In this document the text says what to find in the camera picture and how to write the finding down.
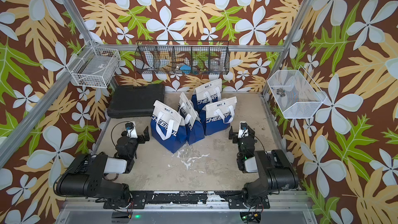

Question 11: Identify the white wire basket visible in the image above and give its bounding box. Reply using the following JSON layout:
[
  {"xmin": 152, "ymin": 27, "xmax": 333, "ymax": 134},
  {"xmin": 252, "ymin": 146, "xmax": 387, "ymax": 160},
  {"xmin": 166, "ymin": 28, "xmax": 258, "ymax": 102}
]
[{"xmin": 67, "ymin": 41, "xmax": 121, "ymax": 88}]

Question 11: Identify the narrow takeout bag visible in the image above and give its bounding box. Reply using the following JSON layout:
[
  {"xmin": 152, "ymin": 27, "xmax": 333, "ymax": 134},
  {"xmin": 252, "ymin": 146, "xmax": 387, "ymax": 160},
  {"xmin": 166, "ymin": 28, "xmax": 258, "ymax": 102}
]
[{"xmin": 178, "ymin": 92, "xmax": 205, "ymax": 145}]

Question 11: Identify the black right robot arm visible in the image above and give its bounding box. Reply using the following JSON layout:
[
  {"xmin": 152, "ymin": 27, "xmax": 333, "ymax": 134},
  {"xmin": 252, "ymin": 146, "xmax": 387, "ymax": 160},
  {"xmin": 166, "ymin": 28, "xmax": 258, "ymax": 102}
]
[{"xmin": 227, "ymin": 123, "xmax": 299, "ymax": 209}]

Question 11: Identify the black plastic tool case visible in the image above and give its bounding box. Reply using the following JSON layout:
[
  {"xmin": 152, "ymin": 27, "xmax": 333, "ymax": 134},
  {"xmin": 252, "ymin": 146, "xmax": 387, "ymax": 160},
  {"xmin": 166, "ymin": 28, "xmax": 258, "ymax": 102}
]
[{"xmin": 107, "ymin": 84, "xmax": 165, "ymax": 119}]

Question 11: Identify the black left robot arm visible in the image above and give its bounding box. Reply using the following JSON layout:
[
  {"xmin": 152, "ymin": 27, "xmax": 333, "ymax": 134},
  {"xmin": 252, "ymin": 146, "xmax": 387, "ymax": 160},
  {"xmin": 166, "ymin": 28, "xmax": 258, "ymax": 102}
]
[{"xmin": 53, "ymin": 122, "xmax": 150, "ymax": 211}]

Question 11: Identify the white mesh bin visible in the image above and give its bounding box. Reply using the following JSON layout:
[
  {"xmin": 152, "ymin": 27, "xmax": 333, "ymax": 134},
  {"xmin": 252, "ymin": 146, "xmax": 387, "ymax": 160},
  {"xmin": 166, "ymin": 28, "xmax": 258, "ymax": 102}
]
[{"xmin": 267, "ymin": 66, "xmax": 326, "ymax": 119}]

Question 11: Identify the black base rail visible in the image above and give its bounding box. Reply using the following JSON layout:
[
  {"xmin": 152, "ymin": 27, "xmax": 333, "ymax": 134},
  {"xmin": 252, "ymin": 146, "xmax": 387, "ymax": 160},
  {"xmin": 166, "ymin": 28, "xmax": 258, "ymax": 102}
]
[{"xmin": 103, "ymin": 190, "xmax": 270, "ymax": 210}]

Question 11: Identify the black wire basket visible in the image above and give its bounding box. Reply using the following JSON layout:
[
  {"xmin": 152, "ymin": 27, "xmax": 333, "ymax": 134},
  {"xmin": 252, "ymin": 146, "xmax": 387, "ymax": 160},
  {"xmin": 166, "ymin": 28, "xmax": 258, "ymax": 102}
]
[{"xmin": 133, "ymin": 40, "xmax": 231, "ymax": 75}]

